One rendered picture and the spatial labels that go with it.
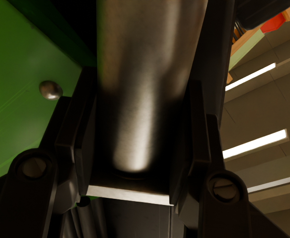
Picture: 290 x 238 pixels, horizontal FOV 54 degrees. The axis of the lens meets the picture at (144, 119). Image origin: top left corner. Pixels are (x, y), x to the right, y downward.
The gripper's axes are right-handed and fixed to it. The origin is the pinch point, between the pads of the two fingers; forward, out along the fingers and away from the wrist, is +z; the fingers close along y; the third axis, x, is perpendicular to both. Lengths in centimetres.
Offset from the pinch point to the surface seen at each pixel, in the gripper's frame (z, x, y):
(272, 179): 155, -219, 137
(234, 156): 263, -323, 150
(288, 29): 788, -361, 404
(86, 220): 1.5, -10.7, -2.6
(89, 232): 1.2, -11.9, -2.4
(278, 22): 296, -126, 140
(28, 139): 3.2, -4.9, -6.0
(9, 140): 3.2, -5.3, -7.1
